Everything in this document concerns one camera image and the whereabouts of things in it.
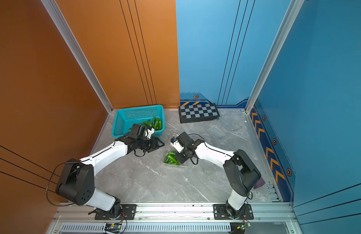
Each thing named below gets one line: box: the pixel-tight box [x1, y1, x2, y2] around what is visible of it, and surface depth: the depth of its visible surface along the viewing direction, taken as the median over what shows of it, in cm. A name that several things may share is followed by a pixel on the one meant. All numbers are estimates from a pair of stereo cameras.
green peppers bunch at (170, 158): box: [164, 151, 181, 166], surface depth 89 cm
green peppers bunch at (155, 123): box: [139, 117, 162, 131], surface depth 105 cm
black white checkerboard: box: [178, 102, 221, 124], surface depth 115 cm
